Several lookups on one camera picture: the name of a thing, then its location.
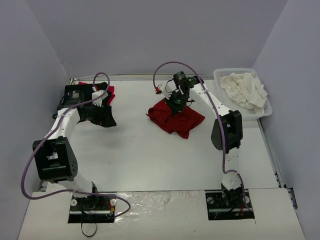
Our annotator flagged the red t-shirt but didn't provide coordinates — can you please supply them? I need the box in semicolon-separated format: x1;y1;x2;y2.
78;81;116;105
146;98;205;139

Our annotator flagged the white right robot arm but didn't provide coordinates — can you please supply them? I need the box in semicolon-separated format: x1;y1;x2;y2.
158;71;244;207

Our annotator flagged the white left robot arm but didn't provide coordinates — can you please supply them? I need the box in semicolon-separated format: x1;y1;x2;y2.
32;90;117;209

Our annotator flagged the white t-shirts pile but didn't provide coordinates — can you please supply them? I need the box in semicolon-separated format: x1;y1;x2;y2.
219;72;268;114

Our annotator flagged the folded black t-shirt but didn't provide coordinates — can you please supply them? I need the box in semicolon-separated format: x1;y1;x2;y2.
57;83;108;110

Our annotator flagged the folded red t-shirt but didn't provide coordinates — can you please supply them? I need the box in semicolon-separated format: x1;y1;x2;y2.
78;81;116;105

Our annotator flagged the white plastic laundry basket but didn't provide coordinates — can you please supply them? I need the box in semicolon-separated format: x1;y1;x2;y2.
213;68;273;121

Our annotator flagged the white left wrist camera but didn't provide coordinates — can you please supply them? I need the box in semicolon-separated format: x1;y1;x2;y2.
91;86;109;108

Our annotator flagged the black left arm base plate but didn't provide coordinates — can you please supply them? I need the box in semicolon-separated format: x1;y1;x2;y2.
68;194;117;224

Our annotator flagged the black cable loop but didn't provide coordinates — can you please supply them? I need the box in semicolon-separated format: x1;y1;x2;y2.
80;212;98;238

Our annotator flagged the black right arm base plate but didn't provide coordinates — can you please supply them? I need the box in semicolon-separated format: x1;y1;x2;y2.
205;189;255;221

